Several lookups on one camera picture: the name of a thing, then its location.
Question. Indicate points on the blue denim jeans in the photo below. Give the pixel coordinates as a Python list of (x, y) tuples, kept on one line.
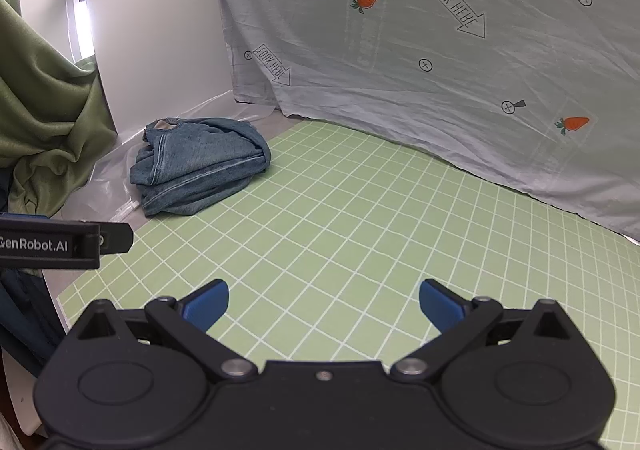
[(200, 165)]

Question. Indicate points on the olive green curtain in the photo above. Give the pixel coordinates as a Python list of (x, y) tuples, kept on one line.
[(45, 120)]

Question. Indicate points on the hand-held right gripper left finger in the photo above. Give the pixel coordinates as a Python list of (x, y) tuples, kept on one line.
[(207, 302)]

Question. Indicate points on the green grid mat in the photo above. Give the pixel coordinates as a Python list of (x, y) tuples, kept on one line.
[(360, 210)]

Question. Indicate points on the grey carrot-print sheet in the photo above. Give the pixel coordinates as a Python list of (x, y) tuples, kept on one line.
[(400, 30)]

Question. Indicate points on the dark blue cloth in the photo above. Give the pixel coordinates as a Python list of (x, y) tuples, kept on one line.
[(25, 310)]

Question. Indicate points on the white cabinet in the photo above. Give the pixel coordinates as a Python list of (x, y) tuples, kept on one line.
[(160, 40)]

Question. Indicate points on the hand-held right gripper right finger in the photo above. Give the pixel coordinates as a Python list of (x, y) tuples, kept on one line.
[(440, 302)]

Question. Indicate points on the clear plastic sheet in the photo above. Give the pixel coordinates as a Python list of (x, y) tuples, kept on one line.
[(107, 190)]

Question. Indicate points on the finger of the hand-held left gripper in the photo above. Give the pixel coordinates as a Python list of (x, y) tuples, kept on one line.
[(117, 236)]

